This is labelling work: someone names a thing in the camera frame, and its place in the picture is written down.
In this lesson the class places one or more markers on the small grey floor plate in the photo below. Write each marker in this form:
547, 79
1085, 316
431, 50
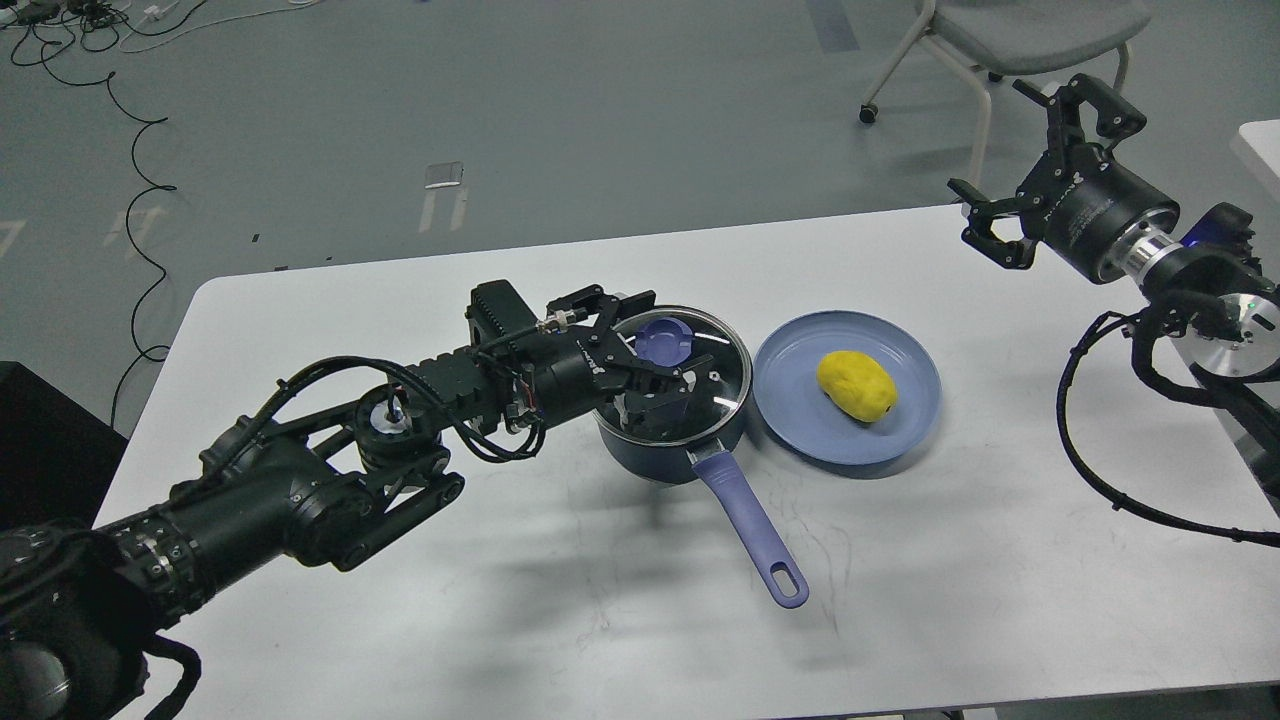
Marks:
445, 174

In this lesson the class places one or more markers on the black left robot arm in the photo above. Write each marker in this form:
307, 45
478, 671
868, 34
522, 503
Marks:
344, 458

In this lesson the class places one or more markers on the grey office chair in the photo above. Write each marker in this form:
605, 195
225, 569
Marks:
1013, 39

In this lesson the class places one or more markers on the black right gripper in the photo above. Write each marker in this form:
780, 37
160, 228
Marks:
1095, 215

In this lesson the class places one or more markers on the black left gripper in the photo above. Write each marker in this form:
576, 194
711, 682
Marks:
570, 375

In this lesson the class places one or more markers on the white table at right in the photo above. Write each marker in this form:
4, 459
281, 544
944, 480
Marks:
1256, 144

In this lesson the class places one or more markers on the dark blue saucepan purple handle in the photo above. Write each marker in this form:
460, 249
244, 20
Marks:
712, 462

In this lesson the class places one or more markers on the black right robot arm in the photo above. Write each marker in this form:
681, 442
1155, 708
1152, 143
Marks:
1208, 333

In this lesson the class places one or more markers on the blue round plate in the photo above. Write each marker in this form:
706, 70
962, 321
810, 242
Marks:
801, 416

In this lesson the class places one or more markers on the glass pot lid purple knob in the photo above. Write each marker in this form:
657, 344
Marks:
713, 379

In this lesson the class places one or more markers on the black box at left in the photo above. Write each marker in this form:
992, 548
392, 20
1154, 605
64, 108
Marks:
57, 459

